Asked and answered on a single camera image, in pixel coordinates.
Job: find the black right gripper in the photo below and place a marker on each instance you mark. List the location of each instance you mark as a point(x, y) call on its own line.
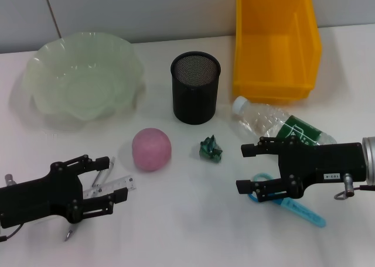
point(322, 164)

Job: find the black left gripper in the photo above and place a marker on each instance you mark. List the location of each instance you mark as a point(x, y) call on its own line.
point(35, 196)

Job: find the green plastic wrapper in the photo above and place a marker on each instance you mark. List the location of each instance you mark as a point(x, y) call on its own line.
point(211, 148)

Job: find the pink peach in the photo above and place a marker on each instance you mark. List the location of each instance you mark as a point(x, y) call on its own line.
point(150, 150)

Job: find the clear water bottle green label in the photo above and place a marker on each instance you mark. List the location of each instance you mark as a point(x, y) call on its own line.
point(263, 120)

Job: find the blue scissors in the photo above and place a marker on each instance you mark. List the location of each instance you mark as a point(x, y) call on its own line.
point(304, 212)

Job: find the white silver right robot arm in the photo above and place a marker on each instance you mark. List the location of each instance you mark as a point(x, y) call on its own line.
point(369, 158)

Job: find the silver grey pen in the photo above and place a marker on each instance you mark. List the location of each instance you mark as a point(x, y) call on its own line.
point(102, 174)

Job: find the transparent plastic ruler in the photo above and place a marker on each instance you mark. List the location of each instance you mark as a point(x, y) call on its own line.
point(123, 185)

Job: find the black mesh pen holder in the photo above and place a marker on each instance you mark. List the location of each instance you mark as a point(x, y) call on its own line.
point(194, 103)

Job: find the pale green wavy fruit plate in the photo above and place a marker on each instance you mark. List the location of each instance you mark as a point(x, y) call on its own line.
point(79, 82)

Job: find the yellow plastic bin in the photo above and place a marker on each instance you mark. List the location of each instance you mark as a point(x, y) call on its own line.
point(272, 44)

